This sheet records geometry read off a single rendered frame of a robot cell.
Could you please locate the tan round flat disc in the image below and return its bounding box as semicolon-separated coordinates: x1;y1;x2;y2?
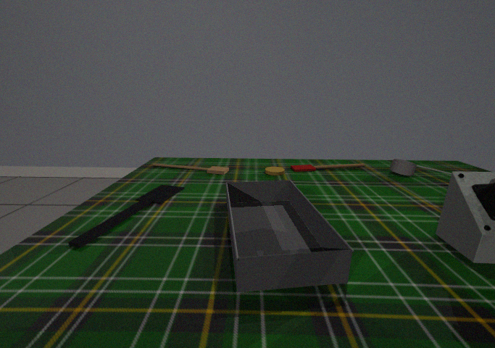
265;167;285;175

